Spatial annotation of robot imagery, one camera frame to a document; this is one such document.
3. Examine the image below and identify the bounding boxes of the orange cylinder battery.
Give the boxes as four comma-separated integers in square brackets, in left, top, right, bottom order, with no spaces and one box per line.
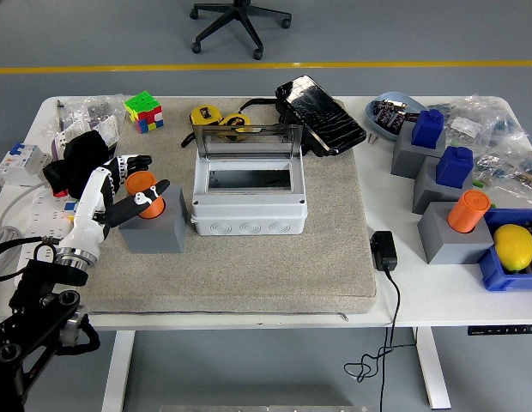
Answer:
[124,170,167,220]
[446,190,493,235]

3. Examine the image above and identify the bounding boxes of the grey-brown table mat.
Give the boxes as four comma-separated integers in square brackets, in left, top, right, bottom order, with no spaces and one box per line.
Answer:
[79,96,378,317]

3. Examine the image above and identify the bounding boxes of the blue plastic bin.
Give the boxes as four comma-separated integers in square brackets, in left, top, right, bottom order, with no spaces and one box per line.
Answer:
[478,208,532,293]

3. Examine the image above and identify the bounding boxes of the blue stepped block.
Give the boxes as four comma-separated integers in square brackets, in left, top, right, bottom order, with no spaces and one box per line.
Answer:
[410,109,446,150]
[435,145,475,189]

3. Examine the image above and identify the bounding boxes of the black table control panel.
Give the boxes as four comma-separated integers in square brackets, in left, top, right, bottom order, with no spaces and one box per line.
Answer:
[466,324,532,336]

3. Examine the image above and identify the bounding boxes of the black strapped bag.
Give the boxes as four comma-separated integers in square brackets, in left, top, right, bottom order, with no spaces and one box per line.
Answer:
[239,97,336,159]

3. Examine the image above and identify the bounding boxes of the yellow round tape measure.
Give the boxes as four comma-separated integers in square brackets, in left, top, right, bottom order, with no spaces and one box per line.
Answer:
[217,112,252,141]

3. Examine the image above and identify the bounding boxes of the black power adapter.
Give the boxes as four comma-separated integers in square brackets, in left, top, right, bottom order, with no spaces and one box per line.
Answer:
[370,230,399,272]

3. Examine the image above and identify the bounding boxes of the light blue bowl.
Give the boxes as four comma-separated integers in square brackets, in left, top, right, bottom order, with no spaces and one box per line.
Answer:
[364,90,426,142]

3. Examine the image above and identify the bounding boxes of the grey holder block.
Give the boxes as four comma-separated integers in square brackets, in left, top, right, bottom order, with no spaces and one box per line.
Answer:
[411,156,475,215]
[118,185,189,255]
[390,124,447,178]
[417,201,495,266]

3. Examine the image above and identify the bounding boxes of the white circuit breaker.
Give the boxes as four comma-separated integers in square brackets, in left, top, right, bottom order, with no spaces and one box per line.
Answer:
[0,141,52,186]

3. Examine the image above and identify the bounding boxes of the large colourful puzzle cube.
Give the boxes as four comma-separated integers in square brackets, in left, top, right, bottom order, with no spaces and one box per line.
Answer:
[123,91,165,135]

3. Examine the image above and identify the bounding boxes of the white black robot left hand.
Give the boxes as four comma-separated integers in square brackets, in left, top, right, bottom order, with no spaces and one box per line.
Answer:
[56,154,171,259]

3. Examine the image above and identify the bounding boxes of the white power strip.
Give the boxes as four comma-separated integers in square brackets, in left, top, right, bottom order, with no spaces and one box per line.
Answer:
[15,186,85,276]

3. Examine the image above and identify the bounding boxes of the dark snack packet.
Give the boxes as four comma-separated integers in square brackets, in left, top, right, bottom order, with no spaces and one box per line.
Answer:
[373,100,395,124]
[386,102,418,132]

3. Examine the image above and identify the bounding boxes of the glossy black pouch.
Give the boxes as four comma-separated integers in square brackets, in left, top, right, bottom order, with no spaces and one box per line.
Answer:
[275,75,368,156]

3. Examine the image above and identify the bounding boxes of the black adapter cord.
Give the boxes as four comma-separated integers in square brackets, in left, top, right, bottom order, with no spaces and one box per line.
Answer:
[343,268,417,412]

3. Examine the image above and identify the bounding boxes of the yellow lemon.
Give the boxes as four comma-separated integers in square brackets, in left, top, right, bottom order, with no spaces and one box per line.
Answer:
[493,224,532,272]

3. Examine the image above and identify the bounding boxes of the black cloth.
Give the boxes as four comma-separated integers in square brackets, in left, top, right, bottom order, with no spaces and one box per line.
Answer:
[42,130,121,201]

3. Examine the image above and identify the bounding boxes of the white plastic junction box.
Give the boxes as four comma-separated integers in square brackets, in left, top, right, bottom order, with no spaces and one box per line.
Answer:
[190,153,309,237]

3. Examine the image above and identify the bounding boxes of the white height-adjustable table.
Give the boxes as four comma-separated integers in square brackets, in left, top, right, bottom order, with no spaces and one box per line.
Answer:
[0,94,532,411]

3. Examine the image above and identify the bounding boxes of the transparent hinged box lid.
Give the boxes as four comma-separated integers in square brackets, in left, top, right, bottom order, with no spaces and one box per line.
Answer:
[192,124,304,162]

